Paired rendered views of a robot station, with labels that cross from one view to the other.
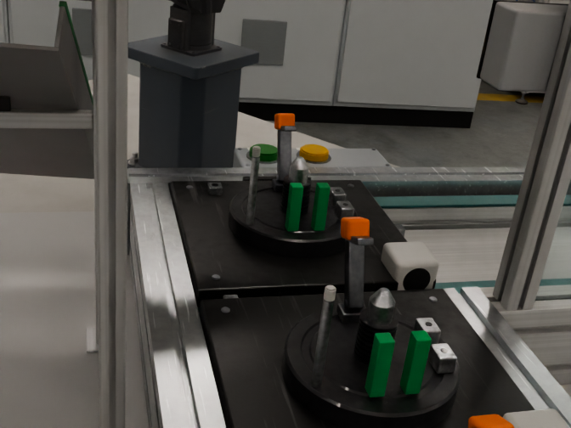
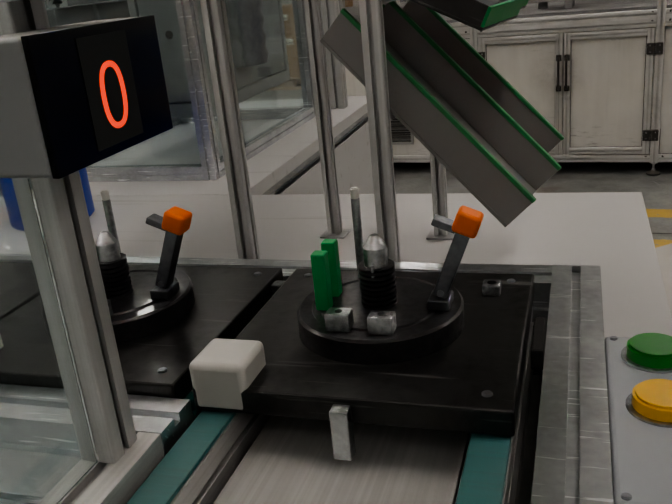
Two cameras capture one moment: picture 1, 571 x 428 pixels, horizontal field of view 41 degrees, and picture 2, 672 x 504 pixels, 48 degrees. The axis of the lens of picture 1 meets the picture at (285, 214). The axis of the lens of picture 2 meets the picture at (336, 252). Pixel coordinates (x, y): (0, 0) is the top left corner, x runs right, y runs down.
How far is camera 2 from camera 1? 117 cm
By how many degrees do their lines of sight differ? 109
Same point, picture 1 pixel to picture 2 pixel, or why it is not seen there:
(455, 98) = not seen: outside the picture
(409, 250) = (230, 350)
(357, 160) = (654, 460)
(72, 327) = not seen: hidden behind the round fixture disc
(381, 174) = (579, 475)
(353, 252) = (168, 236)
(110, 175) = (224, 104)
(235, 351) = (206, 272)
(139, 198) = (509, 267)
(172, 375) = (218, 262)
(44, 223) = (638, 314)
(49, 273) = not seen: hidden behind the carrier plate
